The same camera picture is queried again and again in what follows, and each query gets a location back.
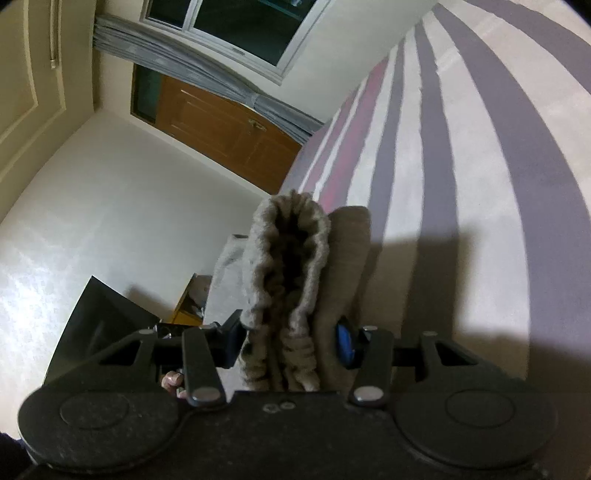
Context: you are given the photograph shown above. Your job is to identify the white framed window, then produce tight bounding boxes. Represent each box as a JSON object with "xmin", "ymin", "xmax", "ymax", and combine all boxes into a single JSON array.
[{"xmin": 140, "ymin": 0, "xmax": 331, "ymax": 84}]

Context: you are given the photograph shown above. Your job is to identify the brown wooden door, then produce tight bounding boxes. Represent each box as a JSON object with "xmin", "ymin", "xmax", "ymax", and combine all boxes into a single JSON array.
[{"xmin": 131, "ymin": 65, "xmax": 301, "ymax": 194}]

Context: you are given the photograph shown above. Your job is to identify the grey knitted pants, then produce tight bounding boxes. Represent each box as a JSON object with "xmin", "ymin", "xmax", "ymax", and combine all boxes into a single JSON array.
[{"xmin": 204, "ymin": 191, "xmax": 370, "ymax": 395}]

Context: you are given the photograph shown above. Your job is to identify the grey curtain left of window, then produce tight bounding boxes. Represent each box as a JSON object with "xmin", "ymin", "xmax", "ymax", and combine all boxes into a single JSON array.
[{"xmin": 93, "ymin": 15, "xmax": 322, "ymax": 144}]

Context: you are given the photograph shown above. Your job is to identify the striped purple pink bed sheet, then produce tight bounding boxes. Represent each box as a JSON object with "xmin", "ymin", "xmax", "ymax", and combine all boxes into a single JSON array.
[{"xmin": 278, "ymin": 0, "xmax": 591, "ymax": 416}]

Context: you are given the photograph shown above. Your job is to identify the person's left hand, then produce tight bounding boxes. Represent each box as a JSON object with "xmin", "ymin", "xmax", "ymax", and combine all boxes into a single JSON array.
[{"xmin": 160, "ymin": 371, "xmax": 187, "ymax": 400}]

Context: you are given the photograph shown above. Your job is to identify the wooden shelf unit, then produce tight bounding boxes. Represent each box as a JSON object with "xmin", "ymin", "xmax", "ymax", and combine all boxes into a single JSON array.
[{"xmin": 165, "ymin": 274, "xmax": 211, "ymax": 326}]

